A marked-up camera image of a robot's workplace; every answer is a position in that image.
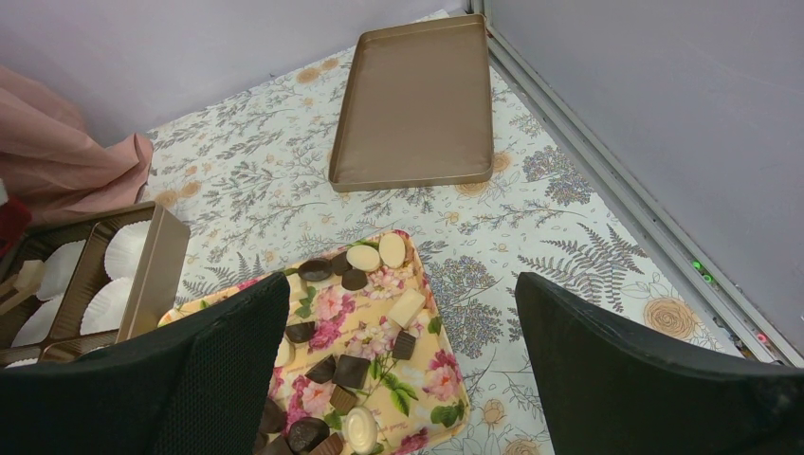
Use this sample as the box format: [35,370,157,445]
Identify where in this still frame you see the floral chocolate tray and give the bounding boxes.
[156,228,472,455]

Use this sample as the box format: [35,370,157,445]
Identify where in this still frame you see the wooden tongs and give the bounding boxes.
[0,260,46,315]

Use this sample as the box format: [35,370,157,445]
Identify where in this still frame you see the gold box lid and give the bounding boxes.
[328,14,494,192]

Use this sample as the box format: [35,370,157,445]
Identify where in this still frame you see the beige pink garment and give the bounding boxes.
[1,67,154,225]

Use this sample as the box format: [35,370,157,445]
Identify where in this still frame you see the gold chocolate box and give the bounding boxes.
[1,202,191,368]

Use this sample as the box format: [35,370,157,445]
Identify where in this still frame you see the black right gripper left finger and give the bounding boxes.
[1,273,289,454]

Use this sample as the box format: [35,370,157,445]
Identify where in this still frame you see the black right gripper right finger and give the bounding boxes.
[515,272,803,454]

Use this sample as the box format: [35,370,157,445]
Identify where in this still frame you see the red t-shirt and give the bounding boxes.
[0,196,32,257]

